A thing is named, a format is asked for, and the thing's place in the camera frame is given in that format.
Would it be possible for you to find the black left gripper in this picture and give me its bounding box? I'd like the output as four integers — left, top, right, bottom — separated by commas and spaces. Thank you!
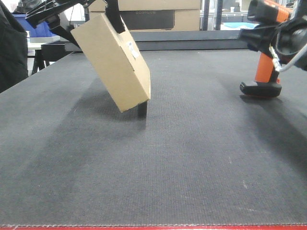
24, 0, 148, 118

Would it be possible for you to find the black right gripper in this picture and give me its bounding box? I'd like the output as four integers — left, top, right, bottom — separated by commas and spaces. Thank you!
238, 0, 307, 71

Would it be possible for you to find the orange black barcode scanner gun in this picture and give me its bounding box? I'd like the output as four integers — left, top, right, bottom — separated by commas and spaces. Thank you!
239, 0, 291, 98

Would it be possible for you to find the small brown cardboard package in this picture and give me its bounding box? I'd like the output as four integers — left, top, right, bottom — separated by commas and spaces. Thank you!
70, 12, 152, 113

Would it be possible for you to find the large cardboard box black print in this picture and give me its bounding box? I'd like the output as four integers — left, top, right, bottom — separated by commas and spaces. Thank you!
118, 0, 201, 32

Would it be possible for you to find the blue plastic crate background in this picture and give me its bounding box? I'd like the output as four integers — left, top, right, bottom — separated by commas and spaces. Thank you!
13, 13, 58, 38

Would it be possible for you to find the black side table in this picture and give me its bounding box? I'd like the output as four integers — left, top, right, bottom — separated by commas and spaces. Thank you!
27, 40, 72, 75

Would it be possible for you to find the white barcode label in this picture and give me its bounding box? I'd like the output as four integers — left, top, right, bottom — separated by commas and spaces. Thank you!
127, 41, 139, 59

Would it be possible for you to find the grey raised table ledge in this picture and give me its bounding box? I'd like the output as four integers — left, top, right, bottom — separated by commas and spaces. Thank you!
59, 30, 250, 52

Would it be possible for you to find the black jacket on chair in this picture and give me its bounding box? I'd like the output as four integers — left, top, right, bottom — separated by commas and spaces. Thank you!
0, 2, 28, 92

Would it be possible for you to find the dark grey table mat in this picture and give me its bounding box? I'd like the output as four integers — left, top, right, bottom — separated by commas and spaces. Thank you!
0, 50, 307, 226

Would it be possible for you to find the grey cable on right gripper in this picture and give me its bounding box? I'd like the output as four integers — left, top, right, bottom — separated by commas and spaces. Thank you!
269, 45, 307, 72

